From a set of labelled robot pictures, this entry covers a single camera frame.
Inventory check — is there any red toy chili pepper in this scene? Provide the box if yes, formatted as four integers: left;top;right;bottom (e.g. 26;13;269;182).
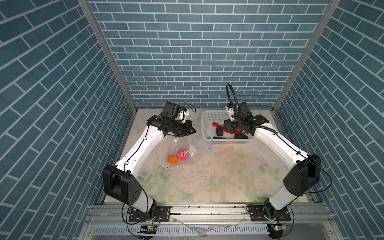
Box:
212;122;240;137

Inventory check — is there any white plastic mesh basket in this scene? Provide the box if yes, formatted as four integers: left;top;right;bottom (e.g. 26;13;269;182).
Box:
201;110;255;144

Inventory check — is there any clear zip top bag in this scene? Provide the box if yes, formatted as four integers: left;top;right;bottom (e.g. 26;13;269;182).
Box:
168;120;213;165

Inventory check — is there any pink toy fruit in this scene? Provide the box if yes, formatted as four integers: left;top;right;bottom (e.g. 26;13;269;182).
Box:
177;149;189;160

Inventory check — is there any orange toy fruit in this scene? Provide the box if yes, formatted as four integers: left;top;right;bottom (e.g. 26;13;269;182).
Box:
168;155;179;165

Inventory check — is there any dark brown toy food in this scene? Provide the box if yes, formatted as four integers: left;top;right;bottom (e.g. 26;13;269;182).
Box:
216;126;224;137

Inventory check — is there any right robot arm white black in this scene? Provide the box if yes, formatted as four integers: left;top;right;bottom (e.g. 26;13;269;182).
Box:
224;115;322;220

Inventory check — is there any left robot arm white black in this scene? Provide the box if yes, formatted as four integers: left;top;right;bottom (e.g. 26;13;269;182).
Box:
102;116;196;221

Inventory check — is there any black toy avocado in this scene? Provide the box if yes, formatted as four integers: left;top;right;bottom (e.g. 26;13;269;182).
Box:
235;133;249;139

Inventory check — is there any left circuit board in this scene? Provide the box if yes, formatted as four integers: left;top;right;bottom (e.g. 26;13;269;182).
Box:
138;226;158;235

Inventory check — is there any circuit board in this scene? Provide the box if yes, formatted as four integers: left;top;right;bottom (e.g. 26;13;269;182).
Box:
138;226;158;235
268;224;285;233

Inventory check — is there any right circuit board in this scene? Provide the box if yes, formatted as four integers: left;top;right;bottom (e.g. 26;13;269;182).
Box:
268;224;285;233

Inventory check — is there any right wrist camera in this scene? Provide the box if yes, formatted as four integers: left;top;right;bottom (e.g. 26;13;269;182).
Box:
226;102;253;122

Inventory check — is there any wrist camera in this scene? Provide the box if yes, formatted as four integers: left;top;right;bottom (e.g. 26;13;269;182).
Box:
160;101;190;123
226;102;253;122

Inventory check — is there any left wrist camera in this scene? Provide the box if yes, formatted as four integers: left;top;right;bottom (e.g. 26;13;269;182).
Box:
160;101;190;123

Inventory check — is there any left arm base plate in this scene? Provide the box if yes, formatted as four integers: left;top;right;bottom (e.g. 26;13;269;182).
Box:
128;206;171;223

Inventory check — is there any aluminium front rail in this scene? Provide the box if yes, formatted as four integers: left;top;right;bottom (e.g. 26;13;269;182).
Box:
86;203;334;225

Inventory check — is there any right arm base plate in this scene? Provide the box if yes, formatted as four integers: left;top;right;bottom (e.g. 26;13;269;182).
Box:
245;204;292;222

